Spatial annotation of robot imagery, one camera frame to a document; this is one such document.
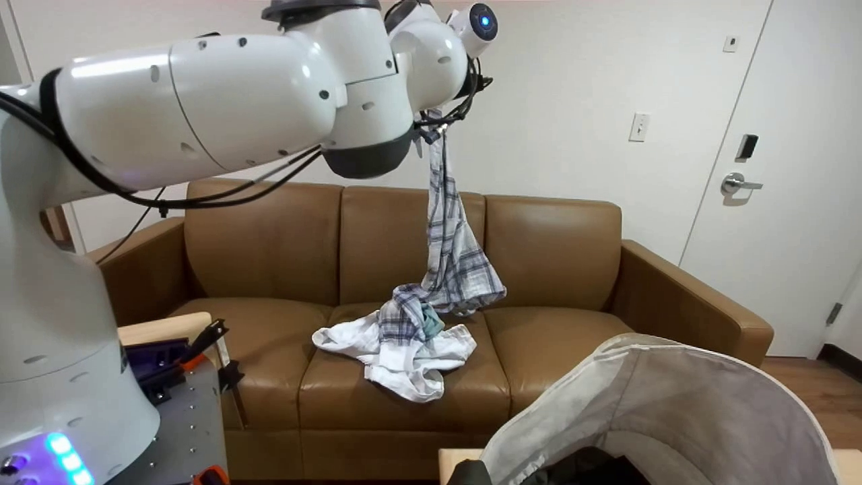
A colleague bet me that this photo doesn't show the white light switch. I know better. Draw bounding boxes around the white light switch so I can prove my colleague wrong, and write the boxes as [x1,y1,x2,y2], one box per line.
[627,112,648,142]

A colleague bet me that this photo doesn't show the black door card reader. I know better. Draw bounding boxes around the black door card reader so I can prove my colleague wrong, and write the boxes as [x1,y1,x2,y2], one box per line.
[734,134,759,160]

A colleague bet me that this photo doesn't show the white door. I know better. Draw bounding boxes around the white door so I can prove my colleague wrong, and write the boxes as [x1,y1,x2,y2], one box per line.
[682,0,862,356]

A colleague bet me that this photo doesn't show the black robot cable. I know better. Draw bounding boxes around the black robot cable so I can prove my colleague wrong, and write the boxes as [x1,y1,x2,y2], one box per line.
[0,88,325,216]

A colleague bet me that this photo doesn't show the brown leather couch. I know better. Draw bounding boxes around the brown leather couch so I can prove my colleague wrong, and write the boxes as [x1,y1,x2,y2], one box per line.
[101,182,772,481]

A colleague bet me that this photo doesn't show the grey fabric laundry basket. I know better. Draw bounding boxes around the grey fabric laundry basket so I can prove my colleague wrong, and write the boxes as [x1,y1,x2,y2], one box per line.
[481,334,841,485]

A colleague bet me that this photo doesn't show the blue white plaid cloth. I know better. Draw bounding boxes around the blue white plaid cloth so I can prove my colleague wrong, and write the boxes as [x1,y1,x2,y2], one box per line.
[376,134,507,341]

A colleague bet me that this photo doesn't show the grey robot mounting table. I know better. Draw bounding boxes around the grey robot mounting table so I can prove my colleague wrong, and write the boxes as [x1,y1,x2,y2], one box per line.
[111,313,233,485]

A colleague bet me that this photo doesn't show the silver door handle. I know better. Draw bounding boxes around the silver door handle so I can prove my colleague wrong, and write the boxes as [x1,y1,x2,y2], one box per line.
[718,173,756,200]

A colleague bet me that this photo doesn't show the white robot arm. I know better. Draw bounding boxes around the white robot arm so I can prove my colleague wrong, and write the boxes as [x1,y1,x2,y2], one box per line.
[0,0,497,485]

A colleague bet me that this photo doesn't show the white cloth on couch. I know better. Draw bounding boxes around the white cloth on couch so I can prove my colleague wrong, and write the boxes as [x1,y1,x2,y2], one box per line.
[311,305,477,403]

